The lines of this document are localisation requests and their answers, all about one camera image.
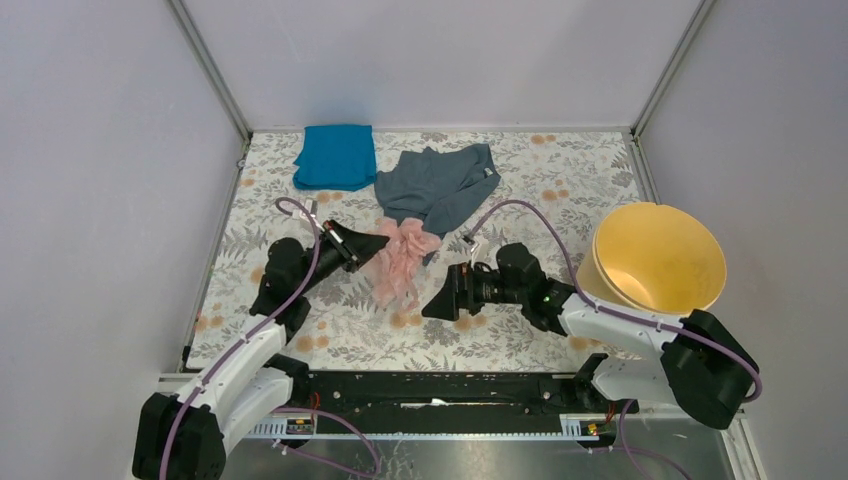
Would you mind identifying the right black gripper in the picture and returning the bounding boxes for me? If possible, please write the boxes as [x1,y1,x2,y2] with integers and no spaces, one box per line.
[421,260,527,321]

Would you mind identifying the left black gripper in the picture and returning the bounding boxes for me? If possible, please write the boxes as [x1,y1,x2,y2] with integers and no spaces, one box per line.
[294,218,390,295]

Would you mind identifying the pink plastic trash bag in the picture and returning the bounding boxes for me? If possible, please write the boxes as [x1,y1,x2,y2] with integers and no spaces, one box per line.
[362,217,441,312]

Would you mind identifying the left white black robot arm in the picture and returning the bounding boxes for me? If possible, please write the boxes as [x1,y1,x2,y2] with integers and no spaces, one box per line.
[131,220,389,479]

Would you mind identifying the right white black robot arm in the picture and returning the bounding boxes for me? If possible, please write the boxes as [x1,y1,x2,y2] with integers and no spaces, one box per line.
[422,243,759,430]

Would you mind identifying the yellow round trash bin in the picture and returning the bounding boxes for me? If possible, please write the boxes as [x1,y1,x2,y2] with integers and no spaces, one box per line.
[576,202,727,315]

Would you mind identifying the folded blue cloth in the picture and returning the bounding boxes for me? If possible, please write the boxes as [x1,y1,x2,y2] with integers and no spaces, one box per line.
[293,124,377,192]

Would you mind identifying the grey crumpled shirt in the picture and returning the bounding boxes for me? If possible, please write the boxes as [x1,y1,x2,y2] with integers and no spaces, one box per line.
[374,143,501,238]

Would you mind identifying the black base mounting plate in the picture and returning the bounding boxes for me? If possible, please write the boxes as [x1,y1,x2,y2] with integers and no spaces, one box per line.
[228,369,641,437]

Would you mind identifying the floral patterned table mat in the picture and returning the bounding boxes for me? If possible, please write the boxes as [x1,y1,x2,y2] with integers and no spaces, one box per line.
[183,131,640,372]

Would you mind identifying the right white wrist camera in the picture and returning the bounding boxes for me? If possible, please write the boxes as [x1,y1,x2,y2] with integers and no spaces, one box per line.
[462,234,491,266]

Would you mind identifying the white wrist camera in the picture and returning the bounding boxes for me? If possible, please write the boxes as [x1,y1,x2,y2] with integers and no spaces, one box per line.
[293,201,324,234]
[462,234,491,266]

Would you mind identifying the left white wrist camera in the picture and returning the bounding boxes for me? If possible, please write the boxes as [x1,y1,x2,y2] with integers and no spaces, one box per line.
[293,201,324,234]

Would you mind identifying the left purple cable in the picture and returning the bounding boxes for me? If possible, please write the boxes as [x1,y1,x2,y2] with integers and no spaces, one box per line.
[157,196,324,480]

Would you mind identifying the perforated metal cable rail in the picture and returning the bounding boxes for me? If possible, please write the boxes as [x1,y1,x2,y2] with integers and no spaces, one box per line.
[246,411,600,443]

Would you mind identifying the left aluminium corner post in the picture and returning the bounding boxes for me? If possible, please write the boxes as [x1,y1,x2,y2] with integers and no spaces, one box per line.
[165,0,252,144]

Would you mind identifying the aluminium corner post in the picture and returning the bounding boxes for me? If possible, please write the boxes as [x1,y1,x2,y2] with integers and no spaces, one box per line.
[165,0,252,144]
[631,0,717,139]

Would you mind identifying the right aluminium corner post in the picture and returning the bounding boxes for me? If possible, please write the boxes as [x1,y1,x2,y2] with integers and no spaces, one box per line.
[631,0,717,139]

